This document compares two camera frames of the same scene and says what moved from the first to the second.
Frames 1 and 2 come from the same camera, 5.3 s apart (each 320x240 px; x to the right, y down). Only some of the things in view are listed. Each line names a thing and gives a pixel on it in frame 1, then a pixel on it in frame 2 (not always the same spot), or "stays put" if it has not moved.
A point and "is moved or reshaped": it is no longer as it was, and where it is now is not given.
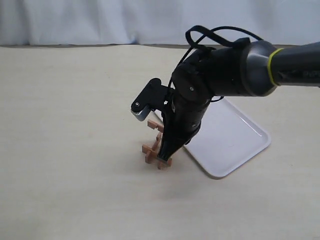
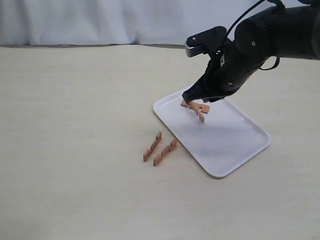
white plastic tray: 227,138 stays put
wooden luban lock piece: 151,153 is moved or reshaped
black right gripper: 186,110 to 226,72
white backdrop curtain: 114,22 stays put
